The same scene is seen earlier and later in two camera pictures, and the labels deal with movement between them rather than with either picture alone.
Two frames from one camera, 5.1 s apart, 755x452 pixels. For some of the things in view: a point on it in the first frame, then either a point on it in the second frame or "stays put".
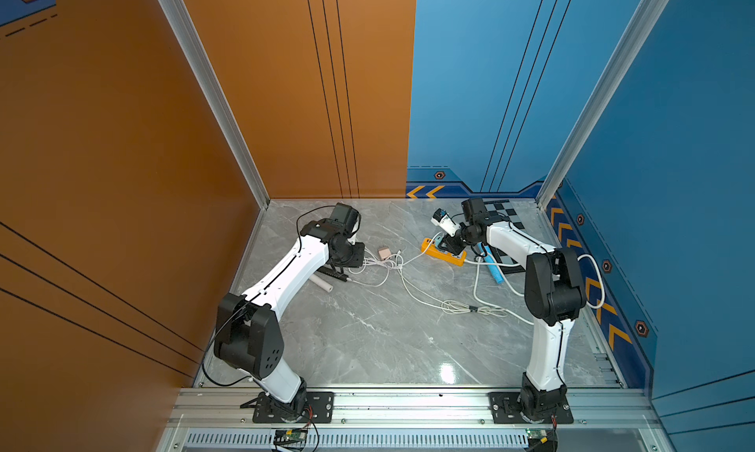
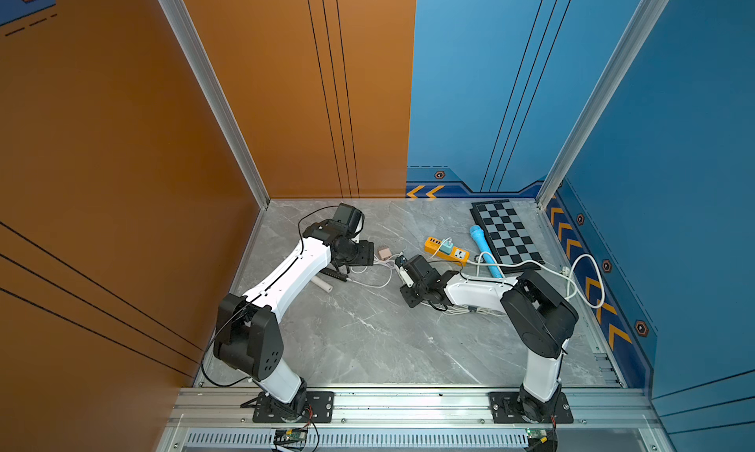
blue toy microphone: [492, 262] stays put
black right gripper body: [456, 243] -> [413, 295]
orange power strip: [428, 247] stays put
